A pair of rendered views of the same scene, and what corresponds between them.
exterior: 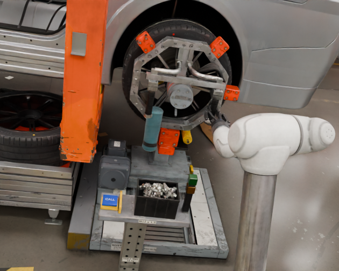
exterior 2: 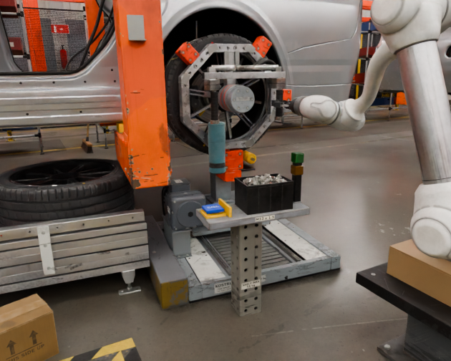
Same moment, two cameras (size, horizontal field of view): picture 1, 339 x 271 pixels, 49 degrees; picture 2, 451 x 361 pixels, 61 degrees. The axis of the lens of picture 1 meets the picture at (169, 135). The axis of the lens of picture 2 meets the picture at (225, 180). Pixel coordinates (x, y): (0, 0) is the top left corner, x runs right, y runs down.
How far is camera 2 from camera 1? 0.80 m
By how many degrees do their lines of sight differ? 17
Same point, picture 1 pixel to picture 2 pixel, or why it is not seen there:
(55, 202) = (129, 260)
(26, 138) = (76, 188)
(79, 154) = (154, 175)
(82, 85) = (145, 82)
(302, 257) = not seen: hidden behind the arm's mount
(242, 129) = not seen: outside the picture
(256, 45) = (291, 46)
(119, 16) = not seen: hidden behind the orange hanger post
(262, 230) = (446, 106)
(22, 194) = (86, 258)
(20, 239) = (97, 316)
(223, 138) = (317, 99)
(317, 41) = (342, 33)
